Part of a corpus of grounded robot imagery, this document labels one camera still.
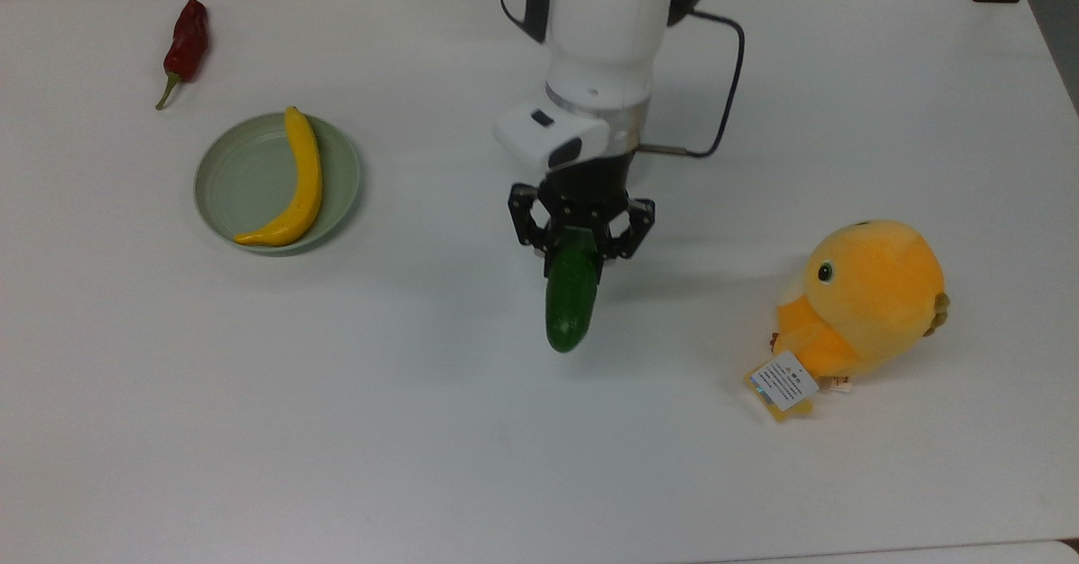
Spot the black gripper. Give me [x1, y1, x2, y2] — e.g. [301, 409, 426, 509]
[507, 153, 657, 285]

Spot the green cucumber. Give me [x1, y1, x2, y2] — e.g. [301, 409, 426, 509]
[545, 227, 599, 354]

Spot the white wrist mounted box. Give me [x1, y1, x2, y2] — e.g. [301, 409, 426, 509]
[493, 103, 609, 174]

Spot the white paper hang tag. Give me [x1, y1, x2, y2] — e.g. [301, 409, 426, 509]
[750, 350, 820, 413]

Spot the yellow banana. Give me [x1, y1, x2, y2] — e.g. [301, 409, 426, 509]
[234, 106, 324, 248]

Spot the orange plush dinosaur toy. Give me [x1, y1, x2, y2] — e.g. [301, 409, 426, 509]
[743, 219, 951, 423]

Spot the pale green plate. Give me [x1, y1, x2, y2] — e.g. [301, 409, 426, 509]
[194, 112, 362, 255]

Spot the red chili pepper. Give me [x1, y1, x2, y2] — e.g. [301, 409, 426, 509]
[155, 0, 209, 110]

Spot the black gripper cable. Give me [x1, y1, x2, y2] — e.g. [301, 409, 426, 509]
[634, 9, 746, 160]

